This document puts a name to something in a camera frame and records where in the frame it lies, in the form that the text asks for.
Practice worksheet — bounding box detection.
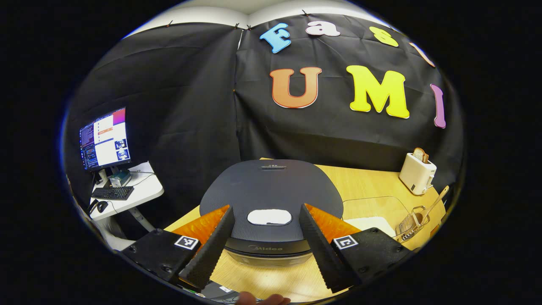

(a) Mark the white side table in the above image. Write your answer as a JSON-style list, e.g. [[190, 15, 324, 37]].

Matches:
[[87, 161, 165, 250]]

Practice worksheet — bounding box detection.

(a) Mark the black backdrop cloth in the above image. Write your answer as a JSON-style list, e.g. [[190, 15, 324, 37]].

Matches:
[[64, 13, 464, 229]]

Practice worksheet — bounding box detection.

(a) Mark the small green box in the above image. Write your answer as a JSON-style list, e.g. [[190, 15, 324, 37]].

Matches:
[[109, 169, 132, 188]]

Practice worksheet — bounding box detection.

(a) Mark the white toaster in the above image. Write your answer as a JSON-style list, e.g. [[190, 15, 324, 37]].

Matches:
[[399, 152, 437, 196]]

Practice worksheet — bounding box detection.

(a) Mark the computer monitor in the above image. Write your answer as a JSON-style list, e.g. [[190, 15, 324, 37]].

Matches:
[[79, 107, 132, 172]]

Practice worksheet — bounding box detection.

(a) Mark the metal wire chopstick holder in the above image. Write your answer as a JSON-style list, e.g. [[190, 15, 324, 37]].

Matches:
[[396, 205, 430, 243]]

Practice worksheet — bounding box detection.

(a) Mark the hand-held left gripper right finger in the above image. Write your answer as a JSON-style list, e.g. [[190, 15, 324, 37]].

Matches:
[[299, 203, 413, 294]]

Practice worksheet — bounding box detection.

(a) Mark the clear container of rice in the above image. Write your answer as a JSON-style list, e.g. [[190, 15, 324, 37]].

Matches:
[[342, 196, 413, 238]]

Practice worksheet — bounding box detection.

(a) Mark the black and silver rice cooker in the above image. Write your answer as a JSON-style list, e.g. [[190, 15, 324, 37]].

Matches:
[[199, 159, 344, 267]]

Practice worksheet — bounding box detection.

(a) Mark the wooden spoon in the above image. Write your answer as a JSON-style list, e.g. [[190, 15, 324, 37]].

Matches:
[[400, 185, 450, 240]]

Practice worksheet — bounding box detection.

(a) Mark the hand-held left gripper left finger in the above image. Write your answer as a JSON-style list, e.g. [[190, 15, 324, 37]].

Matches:
[[121, 205, 235, 291]]

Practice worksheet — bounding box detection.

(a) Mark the black keyboard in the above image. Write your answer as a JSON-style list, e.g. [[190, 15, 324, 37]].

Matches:
[[91, 186, 135, 201]]

